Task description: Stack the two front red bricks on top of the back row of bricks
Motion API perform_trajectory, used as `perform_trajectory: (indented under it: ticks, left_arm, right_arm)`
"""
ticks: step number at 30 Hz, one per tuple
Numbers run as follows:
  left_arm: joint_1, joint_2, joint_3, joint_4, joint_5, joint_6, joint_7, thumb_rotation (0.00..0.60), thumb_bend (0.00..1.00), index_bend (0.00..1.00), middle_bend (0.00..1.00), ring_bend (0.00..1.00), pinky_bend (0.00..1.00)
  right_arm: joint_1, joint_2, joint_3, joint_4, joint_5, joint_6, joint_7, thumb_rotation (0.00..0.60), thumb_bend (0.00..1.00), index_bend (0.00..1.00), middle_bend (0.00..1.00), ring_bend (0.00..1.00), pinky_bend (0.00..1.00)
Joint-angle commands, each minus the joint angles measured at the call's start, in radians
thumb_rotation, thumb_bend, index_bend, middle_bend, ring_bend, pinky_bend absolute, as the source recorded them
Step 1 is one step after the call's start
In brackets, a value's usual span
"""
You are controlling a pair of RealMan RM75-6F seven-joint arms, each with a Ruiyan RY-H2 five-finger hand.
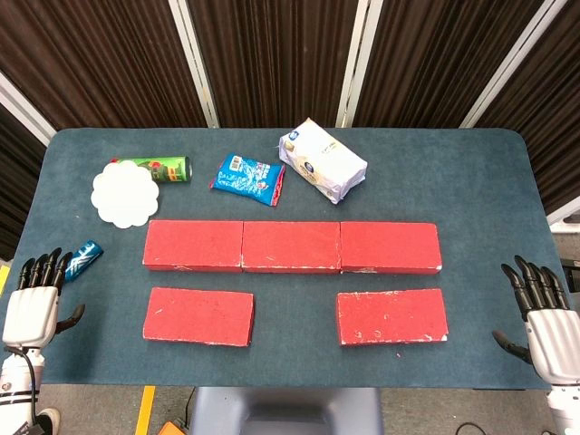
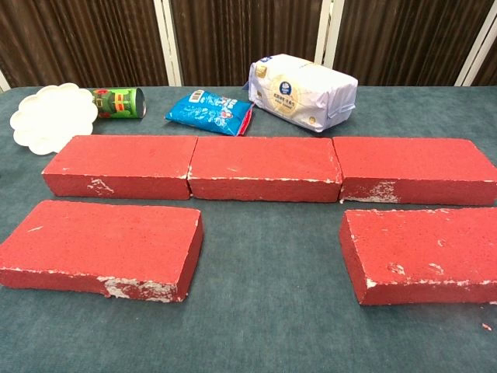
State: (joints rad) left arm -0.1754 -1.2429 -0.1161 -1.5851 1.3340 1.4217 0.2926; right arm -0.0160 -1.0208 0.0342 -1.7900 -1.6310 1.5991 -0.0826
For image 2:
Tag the white tissue pack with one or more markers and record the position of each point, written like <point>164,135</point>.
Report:
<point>299,93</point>

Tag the white flower-shaped palette plate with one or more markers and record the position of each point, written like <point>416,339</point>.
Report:
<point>50,116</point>

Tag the small red crumb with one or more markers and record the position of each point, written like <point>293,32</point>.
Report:
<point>486,326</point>

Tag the red brick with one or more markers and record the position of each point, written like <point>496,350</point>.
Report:
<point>124,163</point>
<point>264,163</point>
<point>423,248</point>
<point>97,245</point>
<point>411,163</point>

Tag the green printed can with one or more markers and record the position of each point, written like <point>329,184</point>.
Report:
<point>116,103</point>

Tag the brown slatted partition screen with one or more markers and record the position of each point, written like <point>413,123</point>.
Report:
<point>97,39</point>

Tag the blue snack bag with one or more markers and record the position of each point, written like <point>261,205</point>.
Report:
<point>206,112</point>

